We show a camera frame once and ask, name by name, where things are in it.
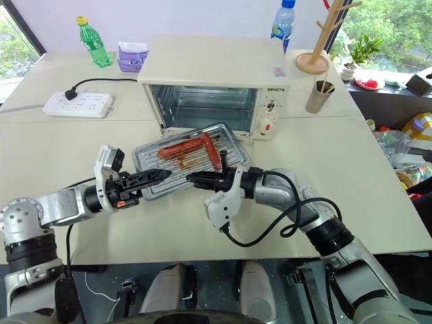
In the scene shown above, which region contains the clear plastic bag clutter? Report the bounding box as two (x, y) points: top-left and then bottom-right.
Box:
(373, 130), (432, 190)

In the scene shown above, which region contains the cream toaster oven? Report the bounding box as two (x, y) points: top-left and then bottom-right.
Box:
(136, 34), (292, 145)

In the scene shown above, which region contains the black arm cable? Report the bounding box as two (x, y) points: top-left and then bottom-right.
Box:
(55, 222), (87, 324)
(219, 170), (344, 249)

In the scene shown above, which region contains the potted green plant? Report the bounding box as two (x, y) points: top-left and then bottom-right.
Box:
(339, 33), (384, 82)

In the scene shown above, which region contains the dark small box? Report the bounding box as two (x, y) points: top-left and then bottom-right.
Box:
(404, 74), (432, 98)

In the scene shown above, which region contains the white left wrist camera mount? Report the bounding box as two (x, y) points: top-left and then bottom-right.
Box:
(92, 144), (127, 212)

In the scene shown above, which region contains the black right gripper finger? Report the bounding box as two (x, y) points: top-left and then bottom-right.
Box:
(188, 180), (217, 193)
(186, 171), (219, 182)

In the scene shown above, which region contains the long red sausage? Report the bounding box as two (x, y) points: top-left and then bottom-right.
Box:
(157, 136), (207, 159)
(201, 132), (223, 170)

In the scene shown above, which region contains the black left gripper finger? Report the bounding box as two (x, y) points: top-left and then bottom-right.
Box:
(130, 168), (173, 182)
(133, 176), (167, 195)

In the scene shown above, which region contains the glass oven door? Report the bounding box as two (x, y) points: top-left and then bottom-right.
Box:
(160, 125), (253, 145)

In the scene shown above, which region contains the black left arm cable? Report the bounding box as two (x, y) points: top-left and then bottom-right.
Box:
(55, 222), (87, 324)

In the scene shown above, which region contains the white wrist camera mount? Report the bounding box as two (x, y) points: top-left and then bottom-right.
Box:
(92, 144), (127, 212)
(203, 170), (246, 234)

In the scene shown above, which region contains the white power strip cord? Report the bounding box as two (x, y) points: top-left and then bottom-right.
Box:
(0, 102), (47, 116)

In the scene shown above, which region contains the wooden mug tree stand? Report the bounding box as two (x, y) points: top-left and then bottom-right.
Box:
(296, 0), (364, 74)

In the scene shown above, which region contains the yellow and purple toy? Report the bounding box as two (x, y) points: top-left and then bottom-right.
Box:
(401, 113), (432, 142)

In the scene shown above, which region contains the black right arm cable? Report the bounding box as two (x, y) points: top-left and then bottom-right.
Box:
(219, 170), (344, 249)

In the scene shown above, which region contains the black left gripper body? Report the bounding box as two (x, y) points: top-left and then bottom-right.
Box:
(104, 170), (142, 211)

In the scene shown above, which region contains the silver ribbed baking tray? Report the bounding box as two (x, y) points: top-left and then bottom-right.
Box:
(132, 121), (251, 203)

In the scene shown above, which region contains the black plug with cable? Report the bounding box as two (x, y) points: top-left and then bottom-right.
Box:
(63, 78), (138, 101)

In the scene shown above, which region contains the thin white wire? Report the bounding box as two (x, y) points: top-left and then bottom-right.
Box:
(83, 271), (119, 306)

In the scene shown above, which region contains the purple tissue pack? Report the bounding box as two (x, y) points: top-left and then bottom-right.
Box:
(116, 40), (151, 74)

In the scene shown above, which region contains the grey rounded shape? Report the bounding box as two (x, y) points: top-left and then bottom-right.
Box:
(239, 261), (278, 318)
(140, 265), (186, 315)

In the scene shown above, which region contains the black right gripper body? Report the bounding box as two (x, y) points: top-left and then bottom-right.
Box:
(212, 167), (242, 194)

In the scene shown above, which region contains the blue label water bottle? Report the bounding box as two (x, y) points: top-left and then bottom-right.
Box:
(269, 0), (297, 55)

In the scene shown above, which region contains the white power strip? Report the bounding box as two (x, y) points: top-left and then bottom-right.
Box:
(42, 91), (115, 119)

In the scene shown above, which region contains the green plastic soda bottle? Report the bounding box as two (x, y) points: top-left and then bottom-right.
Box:
(76, 16), (113, 70)

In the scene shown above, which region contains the metal cup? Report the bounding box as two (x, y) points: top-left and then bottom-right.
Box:
(305, 80), (335, 114)

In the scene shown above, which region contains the plate with red items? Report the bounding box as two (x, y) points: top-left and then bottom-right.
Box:
(353, 72), (385, 91)

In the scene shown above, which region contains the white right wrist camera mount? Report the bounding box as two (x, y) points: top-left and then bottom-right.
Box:
(203, 170), (246, 234)

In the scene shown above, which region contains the thin wooden stick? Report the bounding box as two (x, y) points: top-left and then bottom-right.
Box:
(319, 62), (331, 94)

